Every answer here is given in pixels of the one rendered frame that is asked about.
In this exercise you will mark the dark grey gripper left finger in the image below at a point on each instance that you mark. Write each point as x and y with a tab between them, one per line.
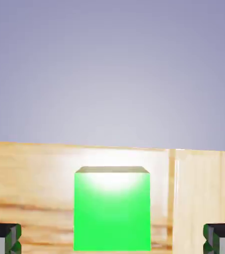
3	234

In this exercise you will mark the small green cube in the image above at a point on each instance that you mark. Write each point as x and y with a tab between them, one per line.
112	212

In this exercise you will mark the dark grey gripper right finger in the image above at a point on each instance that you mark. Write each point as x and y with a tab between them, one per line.
221	234

